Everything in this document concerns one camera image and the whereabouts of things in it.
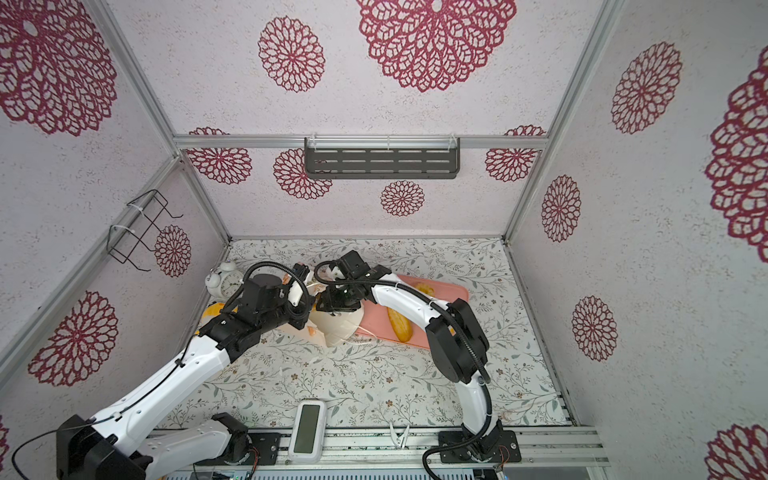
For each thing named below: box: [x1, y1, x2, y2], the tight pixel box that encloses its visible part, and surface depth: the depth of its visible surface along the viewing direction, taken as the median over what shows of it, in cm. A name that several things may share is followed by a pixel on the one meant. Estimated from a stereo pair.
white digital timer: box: [288, 399, 327, 464], surface depth 74 cm
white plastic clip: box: [389, 422, 410, 449], surface depth 76 cm
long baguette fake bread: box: [387, 307, 413, 343], surface depth 94 cm
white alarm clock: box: [204, 261, 244, 300], surface depth 98 cm
